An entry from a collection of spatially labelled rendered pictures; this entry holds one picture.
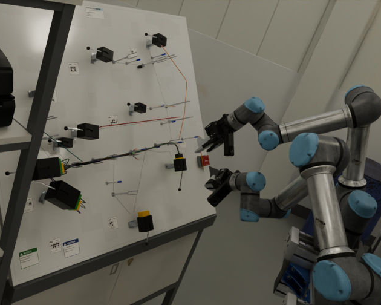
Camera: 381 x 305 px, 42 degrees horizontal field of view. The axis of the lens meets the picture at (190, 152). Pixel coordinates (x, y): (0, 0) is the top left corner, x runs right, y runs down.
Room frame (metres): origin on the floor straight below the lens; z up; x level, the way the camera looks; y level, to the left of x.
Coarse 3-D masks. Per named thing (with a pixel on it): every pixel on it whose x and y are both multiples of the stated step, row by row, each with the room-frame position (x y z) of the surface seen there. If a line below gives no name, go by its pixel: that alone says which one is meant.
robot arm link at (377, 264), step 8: (368, 256) 1.40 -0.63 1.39; (376, 256) 1.44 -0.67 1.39; (368, 264) 1.37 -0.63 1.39; (376, 264) 1.37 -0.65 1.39; (376, 272) 1.35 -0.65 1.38; (376, 280) 1.34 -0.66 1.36; (376, 288) 1.33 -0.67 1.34; (368, 296) 1.32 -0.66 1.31; (376, 296) 1.34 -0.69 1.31; (368, 304) 1.34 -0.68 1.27; (376, 304) 1.35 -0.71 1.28
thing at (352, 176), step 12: (348, 96) 2.01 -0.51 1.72; (348, 132) 2.01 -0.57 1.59; (360, 132) 1.98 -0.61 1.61; (348, 144) 2.00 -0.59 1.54; (360, 144) 1.98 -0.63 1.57; (360, 156) 1.98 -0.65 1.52; (348, 168) 1.99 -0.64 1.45; (360, 168) 1.99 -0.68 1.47; (348, 180) 1.99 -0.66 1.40; (360, 180) 1.99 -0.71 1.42; (336, 192) 2.04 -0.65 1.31
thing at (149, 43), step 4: (152, 36) 2.23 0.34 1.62; (156, 36) 2.25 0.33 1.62; (160, 36) 2.25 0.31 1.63; (164, 36) 2.28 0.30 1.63; (148, 40) 2.30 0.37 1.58; (152, 40) 2.25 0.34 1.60; (156, 40) 2.24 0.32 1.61; (160, 40) 2.24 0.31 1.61; (164, 40) 2.27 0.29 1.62; (148, 44) 2.28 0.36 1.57; (152, 44) 2.28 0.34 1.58; (156, 44) 2.25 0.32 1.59; (160, 44) 2.25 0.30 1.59; (164, 44) 2.26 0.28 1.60; (148, 48) 2.28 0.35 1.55
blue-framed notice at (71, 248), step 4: (72, 240) 1.55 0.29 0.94; (76, 240) 1.56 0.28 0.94; (64, 244) 1.51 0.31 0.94; (68, 244) 1.53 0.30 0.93; (72, 244) 1.54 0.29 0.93; (76, 244) 1.56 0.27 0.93; (64, 248) 1.51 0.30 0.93; (68, 248) 1.52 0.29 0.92; (72, 248) 1.53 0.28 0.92; (76, 248) 1.55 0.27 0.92; (64, 252) 1.50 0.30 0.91; (68, 252) 1.52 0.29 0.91; (72, 252) 1.53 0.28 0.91; (76, 252) 1.54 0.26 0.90; (64, 256) 1.49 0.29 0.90; (68, 256) 1.51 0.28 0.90; (72, 256) 1.52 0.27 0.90
